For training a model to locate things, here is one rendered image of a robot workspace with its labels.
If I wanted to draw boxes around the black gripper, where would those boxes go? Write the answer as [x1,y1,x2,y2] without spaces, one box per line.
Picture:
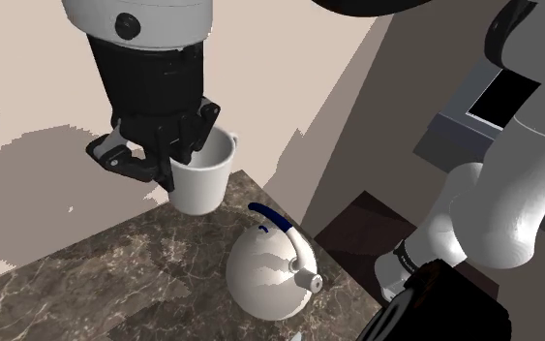
[85,34,222,194]

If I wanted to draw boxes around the white mug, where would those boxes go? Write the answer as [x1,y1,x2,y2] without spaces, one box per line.
[167,126,240,217]

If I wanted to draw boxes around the grey cabinet with black panel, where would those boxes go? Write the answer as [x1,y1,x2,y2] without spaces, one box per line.
[412,60,545,235]

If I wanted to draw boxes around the white kettle with blue handle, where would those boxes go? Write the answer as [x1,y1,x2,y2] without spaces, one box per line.
[226,201,324,323]

